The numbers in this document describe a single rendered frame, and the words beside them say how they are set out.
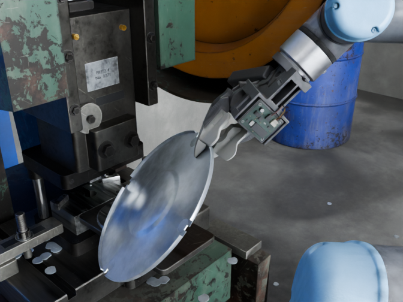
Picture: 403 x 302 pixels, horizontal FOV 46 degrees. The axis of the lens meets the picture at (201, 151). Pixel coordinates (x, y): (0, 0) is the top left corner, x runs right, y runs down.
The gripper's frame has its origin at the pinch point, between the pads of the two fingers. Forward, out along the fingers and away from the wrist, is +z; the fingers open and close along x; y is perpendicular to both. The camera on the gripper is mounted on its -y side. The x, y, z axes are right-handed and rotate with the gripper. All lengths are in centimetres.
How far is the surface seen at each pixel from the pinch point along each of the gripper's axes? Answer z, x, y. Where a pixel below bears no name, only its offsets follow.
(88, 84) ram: 6.6, -18.9, -12.1
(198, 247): 13.8, 12.5, 1.6
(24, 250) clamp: 39.5, -7.4, -8.6
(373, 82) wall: -75, 200, -281
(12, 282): 43.4, -6.5, -3.6
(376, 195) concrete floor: -13, 150, -126
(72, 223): 31.6, -2.6, -13.0
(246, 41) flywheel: -18.4, 3.1, -29.8
